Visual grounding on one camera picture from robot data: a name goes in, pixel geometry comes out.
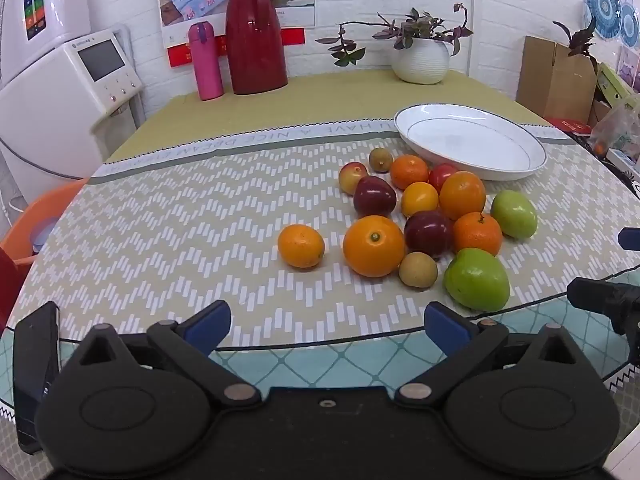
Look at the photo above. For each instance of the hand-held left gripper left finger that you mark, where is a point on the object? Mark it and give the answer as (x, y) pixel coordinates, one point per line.
(210, 325)

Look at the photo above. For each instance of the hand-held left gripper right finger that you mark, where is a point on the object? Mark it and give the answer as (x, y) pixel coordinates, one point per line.
(447, 330)

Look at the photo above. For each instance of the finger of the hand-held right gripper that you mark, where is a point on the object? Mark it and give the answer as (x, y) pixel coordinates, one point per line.
(631, 239)
(595, 296)

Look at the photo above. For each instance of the green jujube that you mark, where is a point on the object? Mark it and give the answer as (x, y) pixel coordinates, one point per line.
(514, 213)
(476, 278)

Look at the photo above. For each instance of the small brown longan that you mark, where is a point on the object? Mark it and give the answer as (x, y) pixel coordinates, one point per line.
(380, 159)
(418, 270)

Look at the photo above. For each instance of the dark red plum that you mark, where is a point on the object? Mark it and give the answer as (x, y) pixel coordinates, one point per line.
(428, 233)
(375, 196)

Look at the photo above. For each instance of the tangerine with stem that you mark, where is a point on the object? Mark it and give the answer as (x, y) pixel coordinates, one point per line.
(477, 233)

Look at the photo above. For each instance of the large orange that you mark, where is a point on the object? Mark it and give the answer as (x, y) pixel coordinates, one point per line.
(373, 245)

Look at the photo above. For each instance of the oval orange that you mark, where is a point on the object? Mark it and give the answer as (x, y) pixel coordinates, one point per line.
(301, 245)

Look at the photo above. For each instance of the round orange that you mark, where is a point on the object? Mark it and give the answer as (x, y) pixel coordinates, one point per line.
(462, 195)

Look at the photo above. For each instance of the white round plate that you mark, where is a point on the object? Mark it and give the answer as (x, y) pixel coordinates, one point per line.
(465, 140)

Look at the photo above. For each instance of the patterned tablecloth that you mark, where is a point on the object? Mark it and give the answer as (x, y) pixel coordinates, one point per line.
(200, 220)

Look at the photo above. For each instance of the clear plastic bag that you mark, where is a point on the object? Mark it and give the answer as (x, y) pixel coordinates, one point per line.
(617, 132)

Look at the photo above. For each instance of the red paper packet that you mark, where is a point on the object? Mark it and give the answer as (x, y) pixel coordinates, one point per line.
(570, 125)

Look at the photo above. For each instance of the yellow orange kumquat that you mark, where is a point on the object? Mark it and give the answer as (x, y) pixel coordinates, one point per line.
(420, 199)

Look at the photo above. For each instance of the green box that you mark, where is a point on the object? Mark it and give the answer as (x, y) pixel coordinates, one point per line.
(617, 85)

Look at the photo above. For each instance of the red apple back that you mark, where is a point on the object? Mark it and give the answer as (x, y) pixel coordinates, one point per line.
(442, 174)

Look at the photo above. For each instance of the small orange tangerine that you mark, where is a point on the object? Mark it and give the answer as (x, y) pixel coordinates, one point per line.
(409, 171)

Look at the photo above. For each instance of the pastel picture card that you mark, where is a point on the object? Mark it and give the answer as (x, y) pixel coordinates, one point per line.
(630, 67)

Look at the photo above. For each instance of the black smartphone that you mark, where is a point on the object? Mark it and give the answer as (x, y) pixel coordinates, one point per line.
(35, 360)

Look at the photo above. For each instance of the cardboard box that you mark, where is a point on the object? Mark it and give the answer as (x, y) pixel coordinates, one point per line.
(545, 80)

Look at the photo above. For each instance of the red yellow apple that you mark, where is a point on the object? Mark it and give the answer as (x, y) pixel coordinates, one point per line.
(350, 176)

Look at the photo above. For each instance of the purple leafed plant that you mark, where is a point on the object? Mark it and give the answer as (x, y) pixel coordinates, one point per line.
(582, 40)

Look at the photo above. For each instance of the red plastic chair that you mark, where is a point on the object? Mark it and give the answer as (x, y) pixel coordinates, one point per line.
(7, 290)

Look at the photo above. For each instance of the orange plastic chair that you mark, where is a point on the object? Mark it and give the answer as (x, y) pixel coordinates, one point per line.
(20, 240)

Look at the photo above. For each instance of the small blue patterned plate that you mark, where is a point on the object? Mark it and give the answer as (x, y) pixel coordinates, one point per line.
(631, 25)

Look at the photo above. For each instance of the large blue patterned plate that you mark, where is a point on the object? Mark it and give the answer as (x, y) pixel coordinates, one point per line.
(603, 5)

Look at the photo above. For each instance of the pink bottle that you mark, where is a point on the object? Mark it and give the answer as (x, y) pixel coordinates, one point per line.
(206, 65)

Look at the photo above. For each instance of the white machine with screen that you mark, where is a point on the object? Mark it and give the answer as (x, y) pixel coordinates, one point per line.
(45, 110)

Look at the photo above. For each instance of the potted plant in white pot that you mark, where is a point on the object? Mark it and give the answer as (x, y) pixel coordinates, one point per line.
(420, 60)

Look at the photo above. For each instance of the red thermos jug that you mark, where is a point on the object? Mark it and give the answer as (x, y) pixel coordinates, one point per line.
(255, 40)

